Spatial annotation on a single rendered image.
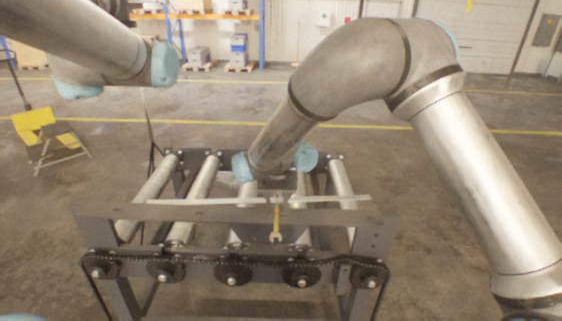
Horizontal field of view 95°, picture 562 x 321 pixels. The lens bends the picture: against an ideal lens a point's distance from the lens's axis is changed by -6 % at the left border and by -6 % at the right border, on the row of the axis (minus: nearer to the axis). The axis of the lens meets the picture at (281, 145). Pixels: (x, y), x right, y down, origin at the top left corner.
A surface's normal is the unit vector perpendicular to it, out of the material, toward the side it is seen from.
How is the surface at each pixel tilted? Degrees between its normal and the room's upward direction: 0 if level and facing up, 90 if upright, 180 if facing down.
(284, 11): 90
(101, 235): 90
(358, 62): 76
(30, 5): 110
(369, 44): 59
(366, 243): 90
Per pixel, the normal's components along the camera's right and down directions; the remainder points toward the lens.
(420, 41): 0.45, -0.11
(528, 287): -0.78, -0.55
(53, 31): 0.67, 0.74
